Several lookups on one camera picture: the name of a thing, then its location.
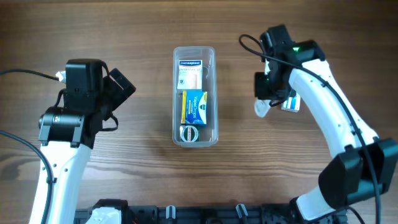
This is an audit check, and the Hansaplast plaster box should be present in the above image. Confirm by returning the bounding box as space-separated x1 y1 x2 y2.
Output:
177 60 203 90

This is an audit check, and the white spray bottle clear cap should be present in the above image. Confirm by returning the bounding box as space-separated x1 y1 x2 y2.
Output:
254 99 271 118

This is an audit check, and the blue yellow VapoDrops box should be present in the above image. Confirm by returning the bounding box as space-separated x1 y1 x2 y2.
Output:
181 90 208 126

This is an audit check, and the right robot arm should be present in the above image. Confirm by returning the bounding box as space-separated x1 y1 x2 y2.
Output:
254 40 397 223

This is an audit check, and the clear plastic container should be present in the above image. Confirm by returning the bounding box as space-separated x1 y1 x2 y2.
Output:
172 46 219 147

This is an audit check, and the green Zam-Buk box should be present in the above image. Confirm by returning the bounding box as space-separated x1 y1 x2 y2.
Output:
180 125 199 142

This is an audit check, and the white Panadol box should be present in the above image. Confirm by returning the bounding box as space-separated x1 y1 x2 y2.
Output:
281 90 301 113

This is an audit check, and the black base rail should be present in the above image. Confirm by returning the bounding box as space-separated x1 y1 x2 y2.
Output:
73 199 306 224

